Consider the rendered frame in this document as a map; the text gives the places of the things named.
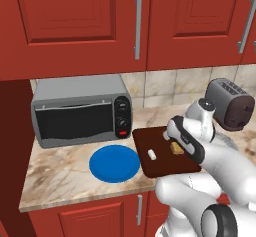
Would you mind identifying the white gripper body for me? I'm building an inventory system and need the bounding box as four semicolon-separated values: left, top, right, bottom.
166;117;181;141

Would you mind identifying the brown rectangular tray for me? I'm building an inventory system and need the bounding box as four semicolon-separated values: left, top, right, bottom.
131;125;203;179

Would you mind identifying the tan brown cake piece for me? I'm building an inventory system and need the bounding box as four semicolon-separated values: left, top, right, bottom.
170;141;185;156

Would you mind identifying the black toaster oven knob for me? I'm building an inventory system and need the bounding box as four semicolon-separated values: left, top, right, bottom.
116;116;130;130
116;99;129;112

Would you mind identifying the grey and brown toaster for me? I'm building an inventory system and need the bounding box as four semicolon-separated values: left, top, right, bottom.
204;77;256;132

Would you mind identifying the blue round plate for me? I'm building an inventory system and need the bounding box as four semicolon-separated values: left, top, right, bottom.
88;144;142;184

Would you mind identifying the red lower cupboard door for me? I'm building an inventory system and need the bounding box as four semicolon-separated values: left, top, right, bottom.
27;191;149;237
143;190;232;237

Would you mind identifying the black glass toaster oven door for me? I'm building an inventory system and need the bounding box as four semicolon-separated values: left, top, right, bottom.
33;101;116;143

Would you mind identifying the narrow red upper cupboard door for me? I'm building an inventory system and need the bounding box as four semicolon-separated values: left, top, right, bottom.
240;0;256;66

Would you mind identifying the grey toaster oven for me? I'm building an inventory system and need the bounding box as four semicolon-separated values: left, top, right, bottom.
30;74;134;149

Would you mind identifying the wide red upper cupboard door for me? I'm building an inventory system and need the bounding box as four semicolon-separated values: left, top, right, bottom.
0;0;152;82

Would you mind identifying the dark red tall cabinet side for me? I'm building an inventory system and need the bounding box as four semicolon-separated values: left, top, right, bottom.
0;79;38;237

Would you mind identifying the grey lower cupboard handle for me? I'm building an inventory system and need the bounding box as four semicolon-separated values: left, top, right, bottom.
136;194;144;226

